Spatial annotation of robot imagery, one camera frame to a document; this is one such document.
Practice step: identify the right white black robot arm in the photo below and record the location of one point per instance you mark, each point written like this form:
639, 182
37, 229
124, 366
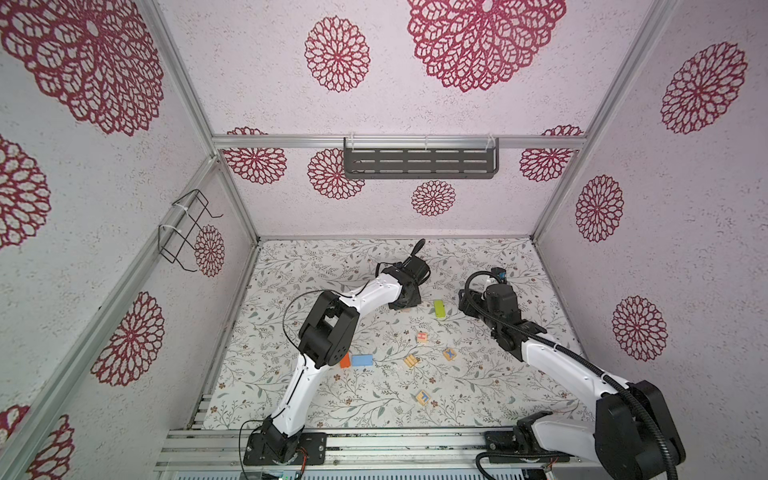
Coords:
632, 434

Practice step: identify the black wire wall rack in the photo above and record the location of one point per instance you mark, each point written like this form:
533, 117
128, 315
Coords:
192, 242

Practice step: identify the blue picture cube block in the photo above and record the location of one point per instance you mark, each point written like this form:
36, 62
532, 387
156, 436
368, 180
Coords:
422, 397

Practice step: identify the light blue rectangular block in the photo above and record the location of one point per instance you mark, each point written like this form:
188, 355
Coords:
362, 360

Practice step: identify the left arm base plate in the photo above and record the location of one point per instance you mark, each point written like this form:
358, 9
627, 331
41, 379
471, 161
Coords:
307, 449

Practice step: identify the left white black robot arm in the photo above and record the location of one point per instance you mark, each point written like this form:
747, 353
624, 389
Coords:
325, 338

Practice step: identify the grey metal wall shelf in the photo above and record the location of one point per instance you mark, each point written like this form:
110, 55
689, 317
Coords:
468, 160

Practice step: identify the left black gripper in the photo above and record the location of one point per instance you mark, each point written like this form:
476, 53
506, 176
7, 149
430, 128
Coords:
417, 298

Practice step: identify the green rectangular block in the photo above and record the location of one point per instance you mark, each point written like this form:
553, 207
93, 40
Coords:
439, 309

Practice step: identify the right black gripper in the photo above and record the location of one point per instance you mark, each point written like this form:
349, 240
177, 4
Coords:
477, 297

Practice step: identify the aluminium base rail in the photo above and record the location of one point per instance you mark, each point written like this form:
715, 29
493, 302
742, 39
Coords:
373, 427

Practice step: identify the striped wooden cube block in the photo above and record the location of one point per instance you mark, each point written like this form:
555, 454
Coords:
411, 361

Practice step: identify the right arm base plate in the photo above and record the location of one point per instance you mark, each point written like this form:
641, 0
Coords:
501, 444

